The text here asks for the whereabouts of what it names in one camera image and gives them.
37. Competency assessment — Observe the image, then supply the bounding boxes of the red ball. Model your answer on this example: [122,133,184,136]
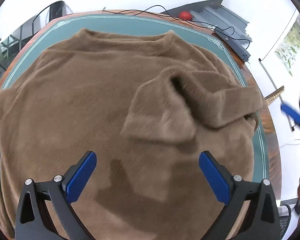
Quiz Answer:
[178,11,192,21]

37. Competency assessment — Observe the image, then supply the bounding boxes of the straw broom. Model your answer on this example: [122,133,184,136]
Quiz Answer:
[256,57,294,132]

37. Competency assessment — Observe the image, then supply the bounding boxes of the glass side table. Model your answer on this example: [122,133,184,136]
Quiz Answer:
[0,16,40,79]

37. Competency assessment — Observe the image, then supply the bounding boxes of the black metal chair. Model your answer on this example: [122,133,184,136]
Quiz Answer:
[31,0,65,35]

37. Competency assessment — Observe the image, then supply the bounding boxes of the brown fleece sweater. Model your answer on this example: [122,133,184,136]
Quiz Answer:
[0,29,263,239]

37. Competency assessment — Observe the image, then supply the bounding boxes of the black thin cable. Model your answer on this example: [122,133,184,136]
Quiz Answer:
[102,4,251,51]

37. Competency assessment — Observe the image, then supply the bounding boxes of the green table mat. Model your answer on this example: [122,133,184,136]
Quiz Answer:
[0,14,267,193]

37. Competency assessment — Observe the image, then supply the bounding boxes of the black power strip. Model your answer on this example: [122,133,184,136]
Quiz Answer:
[213,26,250,62]

